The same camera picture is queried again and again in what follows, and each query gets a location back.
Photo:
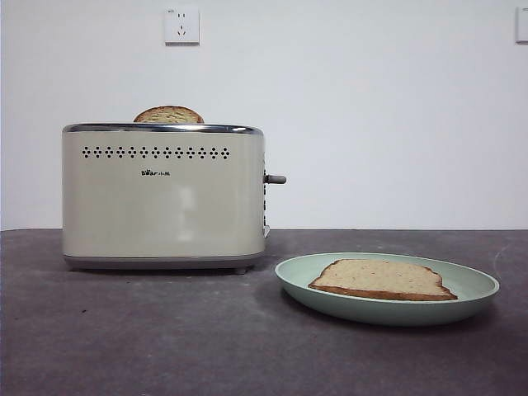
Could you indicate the large toast bread slice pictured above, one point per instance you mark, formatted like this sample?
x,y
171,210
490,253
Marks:
x,y
379,278

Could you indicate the pale green round plate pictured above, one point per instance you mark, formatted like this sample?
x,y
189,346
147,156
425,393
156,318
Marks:
x,y
392,313

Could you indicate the cream toaster with chrome top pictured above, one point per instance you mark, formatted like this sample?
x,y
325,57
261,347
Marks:
x,y
165,206

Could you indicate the small dark-crusted bread slice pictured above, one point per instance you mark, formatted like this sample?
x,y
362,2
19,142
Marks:
x,y
169,115

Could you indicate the white wall power socket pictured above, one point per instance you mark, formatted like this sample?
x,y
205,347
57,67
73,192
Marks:
x,y
182,25

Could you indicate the white wall switch plate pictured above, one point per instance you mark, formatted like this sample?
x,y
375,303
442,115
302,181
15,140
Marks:
x,y
522,24

